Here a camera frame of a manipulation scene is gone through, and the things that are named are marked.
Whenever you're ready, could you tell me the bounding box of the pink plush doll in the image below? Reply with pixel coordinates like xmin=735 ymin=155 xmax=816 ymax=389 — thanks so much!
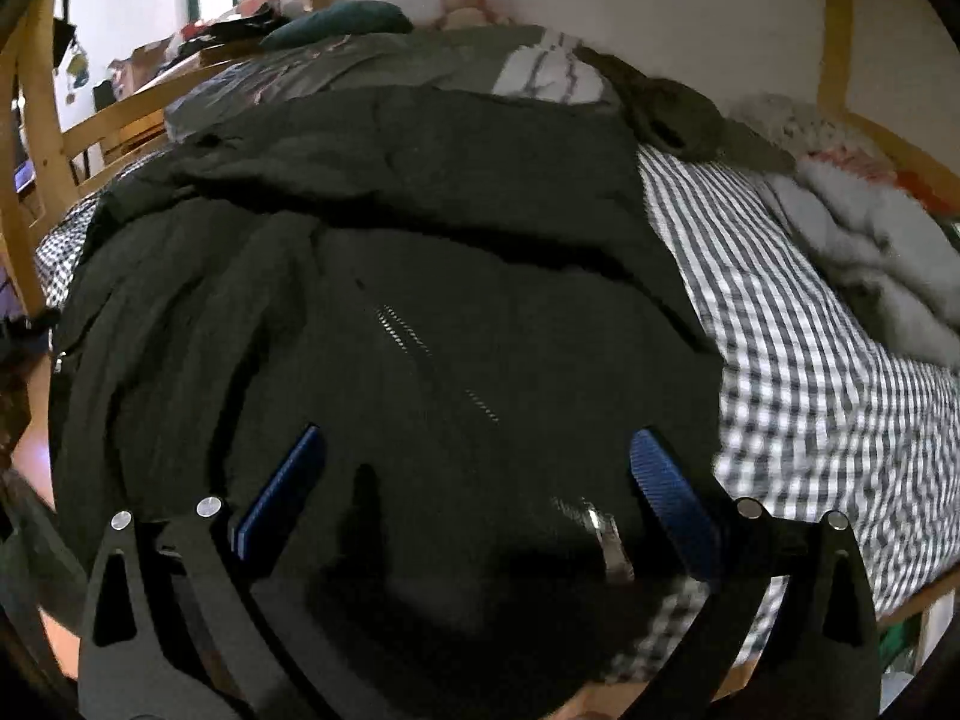
xmin=433 ymin=0 xmax=514 ymax=31

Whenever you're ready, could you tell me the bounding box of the large black garment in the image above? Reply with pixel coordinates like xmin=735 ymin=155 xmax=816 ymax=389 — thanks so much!
xmin=49 ymin=86 xmax=722 ymax=718

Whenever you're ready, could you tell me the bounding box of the grey green blanket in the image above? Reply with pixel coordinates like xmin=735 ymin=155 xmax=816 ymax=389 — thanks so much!
xmin=164 ymin=26 xmax=545 ymax=143

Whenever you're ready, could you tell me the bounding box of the light grey fluffy blanket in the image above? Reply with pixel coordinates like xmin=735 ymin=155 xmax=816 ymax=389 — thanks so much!
xmin=760 ymin=160 xmax=958 ymax=371

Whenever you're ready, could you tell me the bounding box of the white grey striped cloth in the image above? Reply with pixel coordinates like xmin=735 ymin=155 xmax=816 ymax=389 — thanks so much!
xmin=491 ymin=29 xmax=610 ymax=106

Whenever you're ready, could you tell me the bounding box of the wooden bed frame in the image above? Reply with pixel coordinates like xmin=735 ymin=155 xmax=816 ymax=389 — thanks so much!
xmin=0 ymin=0 xmax=960 ymax=720

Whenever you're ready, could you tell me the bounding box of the dark green pillow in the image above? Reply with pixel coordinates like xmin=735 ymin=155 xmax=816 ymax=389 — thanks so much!
xmin=260 ymin=0 xmax=413 ymax=52

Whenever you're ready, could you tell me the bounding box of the Hello Kitty pillow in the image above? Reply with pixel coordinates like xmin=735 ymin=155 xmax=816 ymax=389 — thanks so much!
xmin=729 ymin=93 xmax=958 ymax=218

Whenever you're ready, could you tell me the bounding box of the black white checkered bedsheet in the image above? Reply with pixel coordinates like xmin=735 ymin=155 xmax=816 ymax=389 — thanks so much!
xmin=32 ymin=141 xmax=960 ymax=685

